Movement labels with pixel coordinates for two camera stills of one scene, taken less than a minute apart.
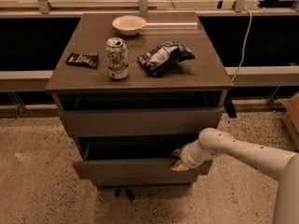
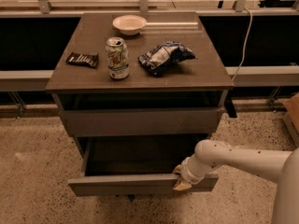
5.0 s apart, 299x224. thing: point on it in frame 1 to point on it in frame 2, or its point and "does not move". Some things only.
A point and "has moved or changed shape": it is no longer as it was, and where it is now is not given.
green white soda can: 117,56 does not move
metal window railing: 44,9 does not move
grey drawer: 135,158 has moved or changed shape
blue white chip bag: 164,55 does not move
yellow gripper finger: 177,152 to 177,169
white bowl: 129,25 does not move
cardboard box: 291,119 does not move
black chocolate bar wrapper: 89,60 does not move
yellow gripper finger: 178,166 to 181,186
